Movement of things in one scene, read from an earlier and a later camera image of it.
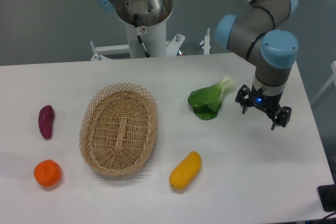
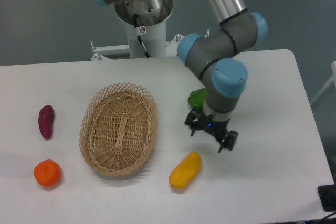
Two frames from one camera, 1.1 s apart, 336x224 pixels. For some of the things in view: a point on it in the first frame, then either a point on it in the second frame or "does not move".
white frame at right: x=332 y=78 does not move
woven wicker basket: x=118 y=129 does not move
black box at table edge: x=327 y=195 does not move
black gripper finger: x=243 y=97 → x=194 y=126
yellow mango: x=184 y=174 does not move
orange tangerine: x=48 y=172 does not move
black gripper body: x=268 y=103 → x=217 y=128
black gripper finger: x=282 y=117 → x=229 y=141
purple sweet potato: x=45 y=118 does not move
